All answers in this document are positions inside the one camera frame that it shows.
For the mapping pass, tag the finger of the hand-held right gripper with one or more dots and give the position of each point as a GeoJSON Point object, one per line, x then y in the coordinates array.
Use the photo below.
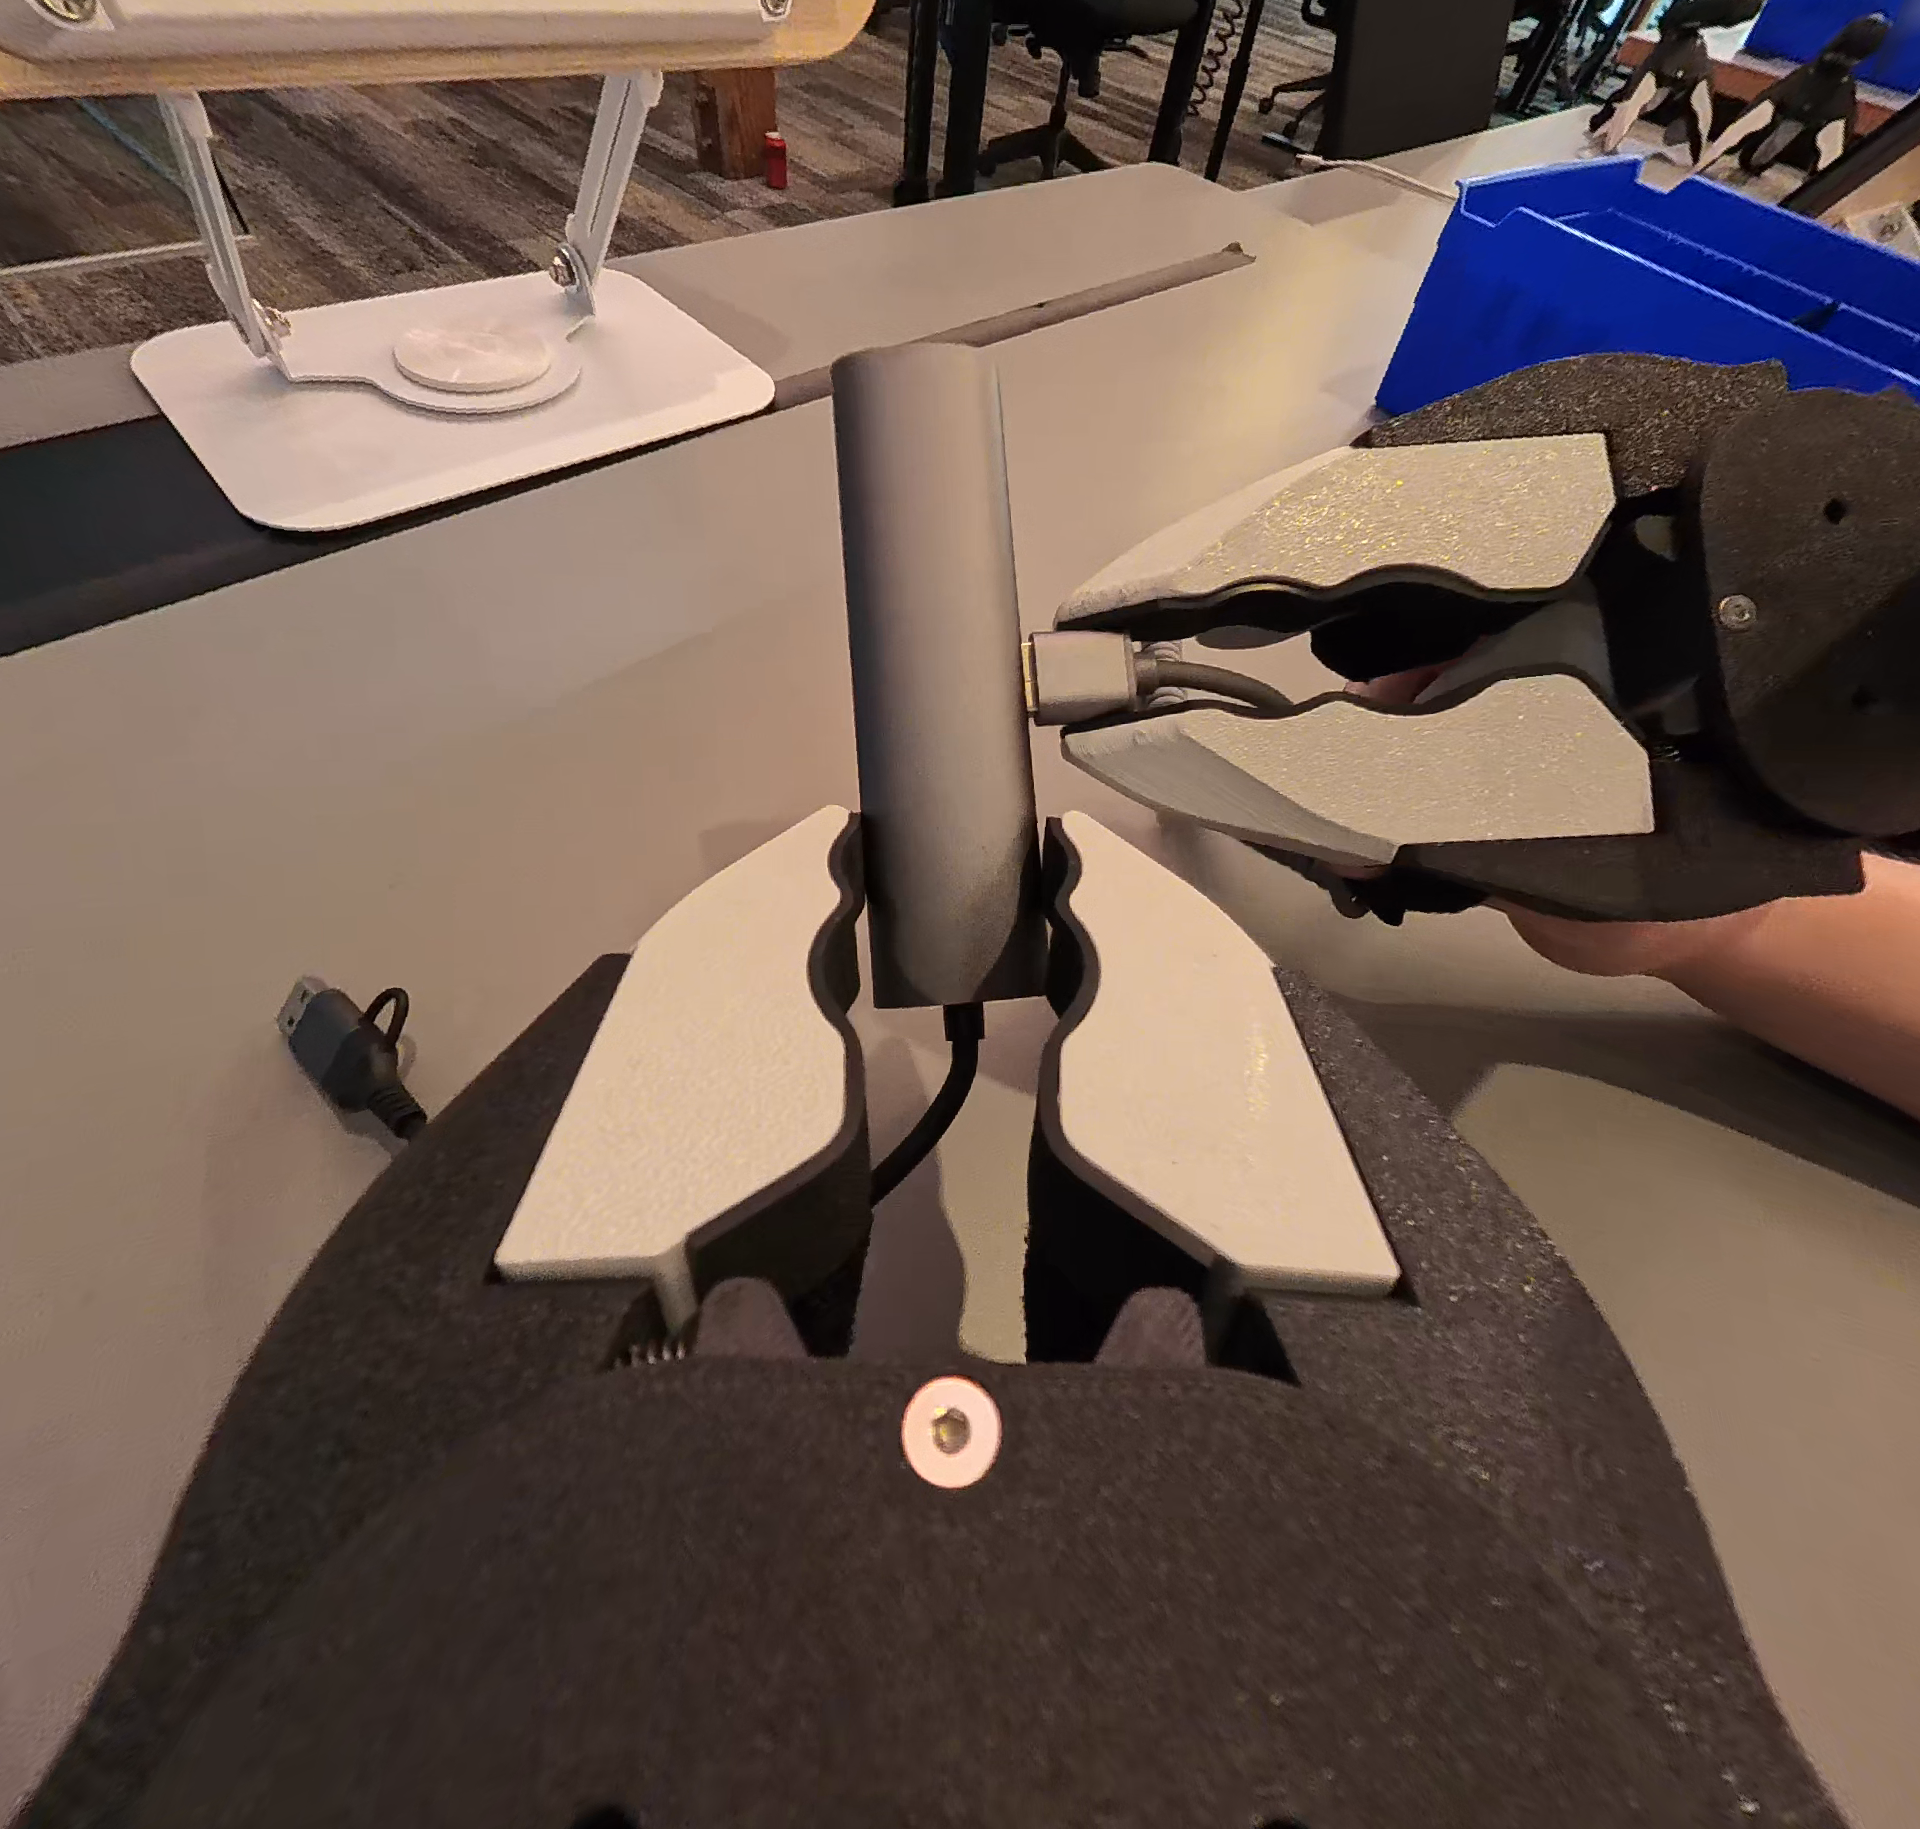
{"type": "Point", "coordinates": [1425, 777]}
{"type": "Point", "coordinates": [1425, 508]}

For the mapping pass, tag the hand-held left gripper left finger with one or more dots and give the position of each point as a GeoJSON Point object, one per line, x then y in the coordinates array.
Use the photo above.
{"type": "Point", "coordinates": [706, 1095]}

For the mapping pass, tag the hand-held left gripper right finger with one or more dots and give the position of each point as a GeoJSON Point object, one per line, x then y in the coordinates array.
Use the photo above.
{"type": "Point", "coordinates": [1185, 1095]}

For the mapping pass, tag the blue plastic bin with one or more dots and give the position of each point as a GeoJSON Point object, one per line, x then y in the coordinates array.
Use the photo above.
{"type": "Point", "coordinates": [1575, 297]}
{"type": "Point", "coordinates": [1845, 7]}

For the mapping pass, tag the dark grey usb hub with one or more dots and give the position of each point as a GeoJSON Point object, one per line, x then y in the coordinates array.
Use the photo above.
{"type": "Point", "coordinates": [930, 660]}

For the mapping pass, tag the person's right forearm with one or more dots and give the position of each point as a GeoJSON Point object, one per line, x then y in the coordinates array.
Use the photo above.
{"type": "Point", "coordinates": [1845, 1005]}

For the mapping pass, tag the person's right hand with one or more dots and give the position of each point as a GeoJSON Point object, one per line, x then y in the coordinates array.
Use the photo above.
{"type": "Point", "coordinates": [1621, 944]}

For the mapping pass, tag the black white pistol-grip tool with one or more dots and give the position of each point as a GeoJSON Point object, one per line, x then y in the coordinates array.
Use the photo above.
{"type": "Point", "coordinates": [1679, 52]}
{"type": "Point", "coordinates": [1824, 83]}

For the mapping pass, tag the white stand with wooden board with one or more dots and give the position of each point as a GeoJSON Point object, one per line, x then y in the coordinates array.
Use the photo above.
{"type": "Point", "coordinates": [302, 449]}

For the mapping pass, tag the black pedestal panel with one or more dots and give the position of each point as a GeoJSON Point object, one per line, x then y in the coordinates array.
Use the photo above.
{"type": "Point", "coordinates": [1425, 28]}

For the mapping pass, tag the black desk frame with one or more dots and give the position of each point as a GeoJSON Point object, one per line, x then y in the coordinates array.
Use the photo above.
{"type": "Point", "coordinates": [966, 43]}

